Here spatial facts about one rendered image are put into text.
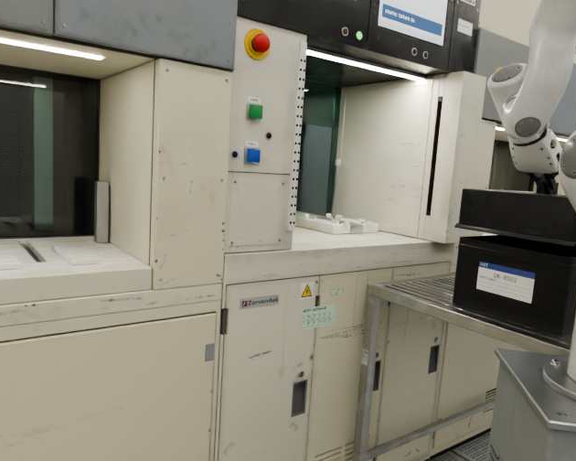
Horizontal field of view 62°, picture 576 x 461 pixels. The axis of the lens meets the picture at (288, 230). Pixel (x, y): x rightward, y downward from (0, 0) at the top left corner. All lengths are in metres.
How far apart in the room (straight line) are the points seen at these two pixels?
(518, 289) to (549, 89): 0.44
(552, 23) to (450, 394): 1.31
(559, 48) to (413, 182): 0.75
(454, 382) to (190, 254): 1.19
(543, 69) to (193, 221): 0.76
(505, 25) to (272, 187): 1.09
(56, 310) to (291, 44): 0.78
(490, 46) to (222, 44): 1.00
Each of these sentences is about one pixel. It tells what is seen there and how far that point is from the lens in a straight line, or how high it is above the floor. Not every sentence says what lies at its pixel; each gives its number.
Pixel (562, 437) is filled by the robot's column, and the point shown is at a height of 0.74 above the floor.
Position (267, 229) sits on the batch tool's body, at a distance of 1.19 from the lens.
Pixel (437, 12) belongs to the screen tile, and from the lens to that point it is 1.62.
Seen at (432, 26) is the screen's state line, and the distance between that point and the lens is 1.59.
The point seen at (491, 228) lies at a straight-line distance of 1.24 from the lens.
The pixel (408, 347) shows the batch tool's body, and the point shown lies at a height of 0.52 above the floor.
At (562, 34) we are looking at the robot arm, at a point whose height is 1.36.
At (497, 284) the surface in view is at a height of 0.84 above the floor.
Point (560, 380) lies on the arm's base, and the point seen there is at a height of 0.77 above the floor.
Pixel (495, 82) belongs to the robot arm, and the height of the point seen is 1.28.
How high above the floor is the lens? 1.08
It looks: 8 degrees down
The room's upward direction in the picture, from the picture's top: 4 degrees clockwise
